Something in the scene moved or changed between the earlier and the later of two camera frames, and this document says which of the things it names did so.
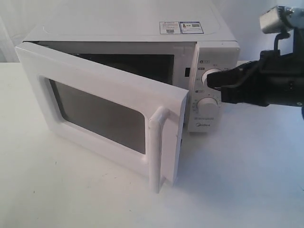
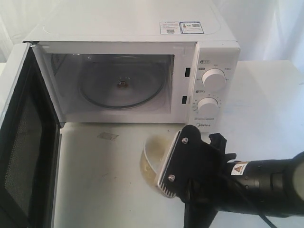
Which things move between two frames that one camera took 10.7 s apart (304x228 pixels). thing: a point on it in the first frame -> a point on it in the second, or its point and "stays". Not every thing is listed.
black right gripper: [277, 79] -> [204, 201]
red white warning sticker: [169, 27] stays
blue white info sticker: [191, 27] stays
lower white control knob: [207, 107] stays
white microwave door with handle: [138, 123] -> [30, 129]
